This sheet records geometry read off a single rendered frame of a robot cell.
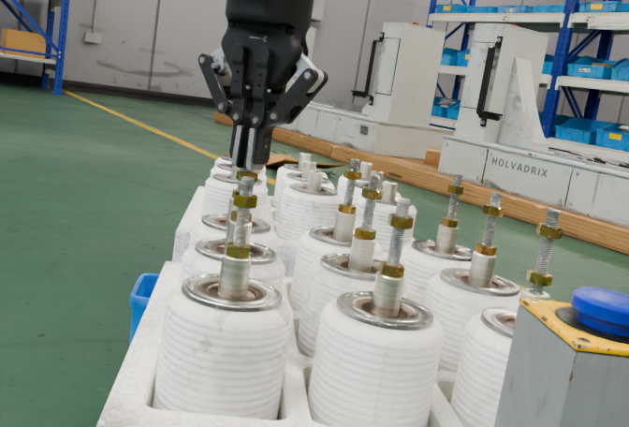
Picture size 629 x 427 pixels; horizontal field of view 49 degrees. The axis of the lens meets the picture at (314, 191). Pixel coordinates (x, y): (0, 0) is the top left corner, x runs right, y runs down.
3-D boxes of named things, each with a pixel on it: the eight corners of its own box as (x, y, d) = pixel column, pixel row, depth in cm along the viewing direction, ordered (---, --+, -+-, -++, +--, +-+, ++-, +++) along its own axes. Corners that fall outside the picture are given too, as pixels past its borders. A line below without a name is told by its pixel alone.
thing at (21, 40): (39, 58, 588) (41, 34, 585) (45, 59, 568) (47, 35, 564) (0, 52, 572) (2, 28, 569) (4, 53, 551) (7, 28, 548)
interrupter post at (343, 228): (338, 237, 78) (343, 209, 77) (356, 242, 77) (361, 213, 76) (327, 239, 76) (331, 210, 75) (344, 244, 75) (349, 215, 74)
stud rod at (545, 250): (526, 299, 55) (546, 207, 54) (538, 301, 55) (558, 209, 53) (529, 302, 54) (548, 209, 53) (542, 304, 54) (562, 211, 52)
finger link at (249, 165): (248, 127, 60) (243, 169, 61) (254, 128, 60) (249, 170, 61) (262, 128, 62) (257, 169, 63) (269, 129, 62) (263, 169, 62)
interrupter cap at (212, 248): (182, 243, 65) (183, 236, 65) (255, 245, 69) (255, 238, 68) (212, 268, 58) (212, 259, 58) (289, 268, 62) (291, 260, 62)
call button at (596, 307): (620, 324, 38) (628, 289, 38) (663, 353, 35) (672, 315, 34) (553, 316, 38) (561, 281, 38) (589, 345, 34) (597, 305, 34)
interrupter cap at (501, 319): (577, 331, 57) (579, 323, 57) (577, 360, 50) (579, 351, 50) (486, 307, 59) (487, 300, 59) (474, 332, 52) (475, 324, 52)
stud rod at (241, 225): (225, 275, 51) (239, 176, 50) (232, 272, 52) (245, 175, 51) (237, 279, 51) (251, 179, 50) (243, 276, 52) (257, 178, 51)
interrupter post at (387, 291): (402, 322, 52) (409, 281, 52) (371, 318, 52) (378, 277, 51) (395, 311, 54) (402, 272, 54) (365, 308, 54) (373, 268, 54)
